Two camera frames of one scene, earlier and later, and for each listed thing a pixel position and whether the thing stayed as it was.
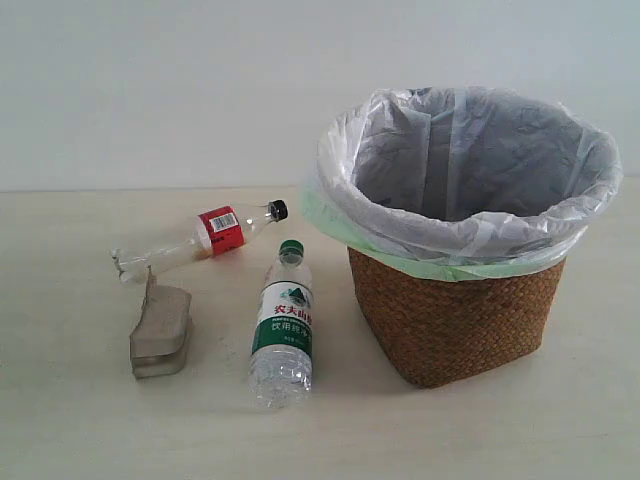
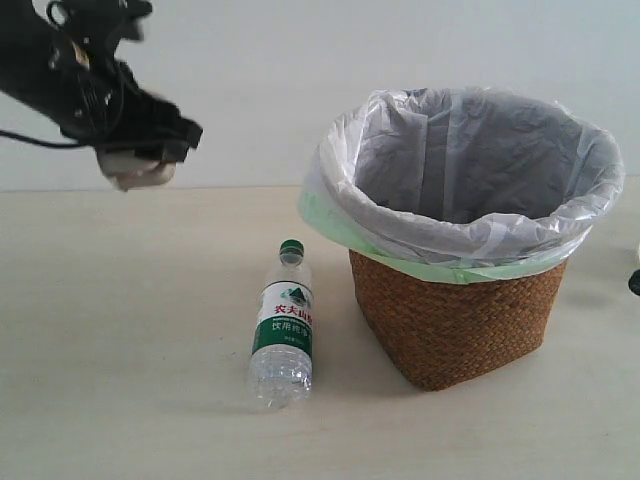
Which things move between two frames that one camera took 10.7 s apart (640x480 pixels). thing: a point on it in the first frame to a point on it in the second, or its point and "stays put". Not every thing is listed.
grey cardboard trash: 159,344 to 128,171
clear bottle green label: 281,359 stays put
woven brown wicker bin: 440,332 stays put
